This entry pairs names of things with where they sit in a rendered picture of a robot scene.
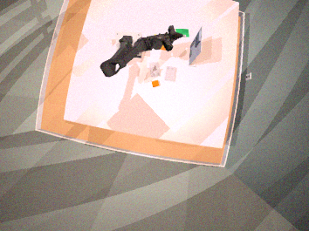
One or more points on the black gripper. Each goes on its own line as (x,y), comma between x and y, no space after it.
(171,35)

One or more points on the grey panel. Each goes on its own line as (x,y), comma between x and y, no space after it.
(195,48)

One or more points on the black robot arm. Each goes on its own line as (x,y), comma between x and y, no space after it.
(127,52)

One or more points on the small orange block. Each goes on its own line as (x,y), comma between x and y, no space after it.
(155,83)

